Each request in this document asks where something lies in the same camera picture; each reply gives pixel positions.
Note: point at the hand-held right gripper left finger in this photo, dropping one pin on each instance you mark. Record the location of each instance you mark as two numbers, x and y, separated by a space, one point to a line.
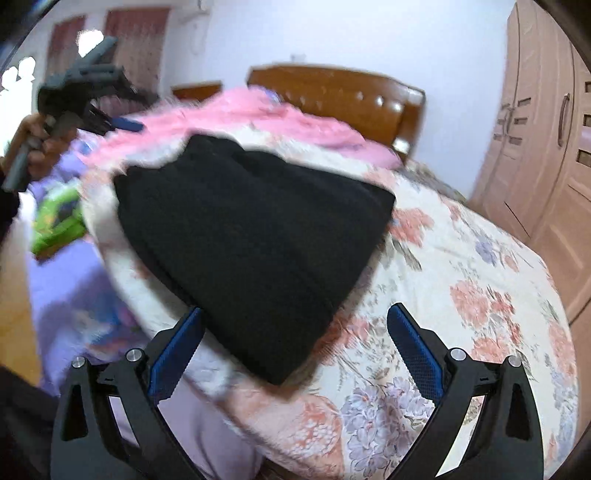
178 355

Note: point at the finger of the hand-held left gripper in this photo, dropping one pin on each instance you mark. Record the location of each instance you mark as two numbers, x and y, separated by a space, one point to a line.
138 90
127 123

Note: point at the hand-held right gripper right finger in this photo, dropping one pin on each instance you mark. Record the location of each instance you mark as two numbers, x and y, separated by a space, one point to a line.
415 353

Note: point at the black pants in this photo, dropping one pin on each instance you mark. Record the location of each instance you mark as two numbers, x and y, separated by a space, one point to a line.
254 240

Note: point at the person's left hand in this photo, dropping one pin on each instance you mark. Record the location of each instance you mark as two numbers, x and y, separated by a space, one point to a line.
46 152

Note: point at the narrow red patterned curtain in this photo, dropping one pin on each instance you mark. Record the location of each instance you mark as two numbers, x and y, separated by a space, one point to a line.
64 46

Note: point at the wide red patterned curtain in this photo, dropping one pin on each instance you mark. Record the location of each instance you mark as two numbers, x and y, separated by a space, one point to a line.
136 46

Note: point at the brown wooden nightstand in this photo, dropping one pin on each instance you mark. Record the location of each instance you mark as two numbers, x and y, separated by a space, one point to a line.
196 90

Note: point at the window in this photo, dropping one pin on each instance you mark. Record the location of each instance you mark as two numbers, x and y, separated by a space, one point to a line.
21 76

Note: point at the cream floral quilt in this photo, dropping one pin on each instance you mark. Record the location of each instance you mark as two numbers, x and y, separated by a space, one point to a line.
461 277

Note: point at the green package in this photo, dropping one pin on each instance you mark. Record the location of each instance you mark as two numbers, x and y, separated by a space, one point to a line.
60 221

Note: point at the purple bed sheet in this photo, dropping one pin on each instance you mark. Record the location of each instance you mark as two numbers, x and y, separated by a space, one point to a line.
64 286

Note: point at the pink quilt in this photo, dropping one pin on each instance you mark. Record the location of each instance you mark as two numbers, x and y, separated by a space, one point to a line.
300 124

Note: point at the person's dark clothing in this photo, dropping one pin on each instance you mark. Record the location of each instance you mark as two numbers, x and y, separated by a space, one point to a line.
23 424

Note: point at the wooden headboard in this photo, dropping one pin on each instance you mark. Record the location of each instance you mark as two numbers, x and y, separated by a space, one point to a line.
332 92

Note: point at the light wooden wardrobe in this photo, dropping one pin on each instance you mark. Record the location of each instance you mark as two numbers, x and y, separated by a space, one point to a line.
545 138

